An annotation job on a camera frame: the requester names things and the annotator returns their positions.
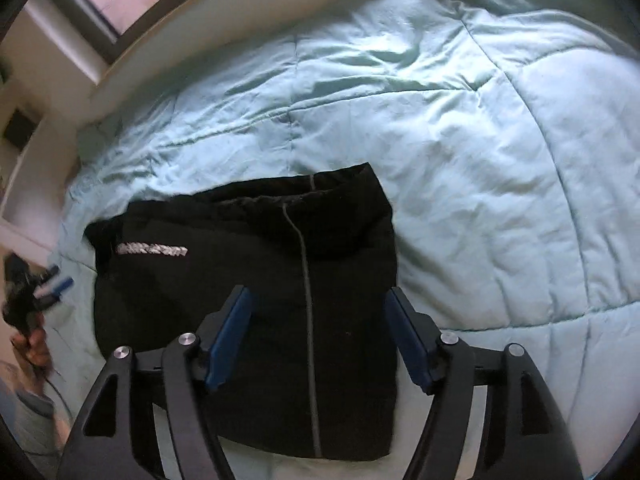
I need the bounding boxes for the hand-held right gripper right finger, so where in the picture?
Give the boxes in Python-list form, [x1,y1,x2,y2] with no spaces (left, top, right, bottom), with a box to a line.
[384,287,585,480]

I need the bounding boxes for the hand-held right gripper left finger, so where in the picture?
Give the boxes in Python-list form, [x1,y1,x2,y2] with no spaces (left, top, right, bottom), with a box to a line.
[56,285,258,480]

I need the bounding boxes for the black hooded jacket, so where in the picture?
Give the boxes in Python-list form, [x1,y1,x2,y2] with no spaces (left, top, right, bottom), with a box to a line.
[84,162,399,462]

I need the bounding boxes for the person's left forearm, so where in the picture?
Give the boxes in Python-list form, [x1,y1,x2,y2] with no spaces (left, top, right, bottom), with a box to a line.
[0,362,57,457]

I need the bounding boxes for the person's left hand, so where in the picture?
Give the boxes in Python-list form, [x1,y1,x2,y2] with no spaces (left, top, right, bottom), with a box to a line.
[10,327,52,370]

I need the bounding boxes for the white bookshelf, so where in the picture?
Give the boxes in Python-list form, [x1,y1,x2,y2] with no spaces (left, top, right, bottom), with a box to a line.
[0,72,83,263]

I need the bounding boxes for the dark box on shelf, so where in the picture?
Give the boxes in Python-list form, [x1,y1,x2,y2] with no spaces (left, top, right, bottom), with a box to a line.
[2,109,40,151]

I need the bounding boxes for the light blue quilted blanket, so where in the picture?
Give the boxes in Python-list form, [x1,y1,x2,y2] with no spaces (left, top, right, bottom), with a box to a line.
[42,0,640,480]

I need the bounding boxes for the thin gripper cable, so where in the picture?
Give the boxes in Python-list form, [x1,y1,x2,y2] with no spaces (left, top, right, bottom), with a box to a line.
[42,374,77,428]

